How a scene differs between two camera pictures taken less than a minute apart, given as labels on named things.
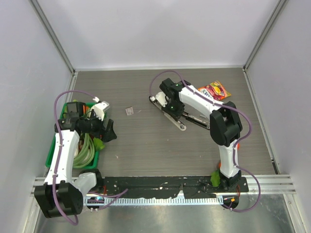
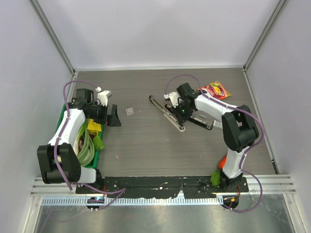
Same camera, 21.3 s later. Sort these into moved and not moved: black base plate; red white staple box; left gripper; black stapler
Moved: left gripper
Not moved: red white staple box; black base plate; black stapler
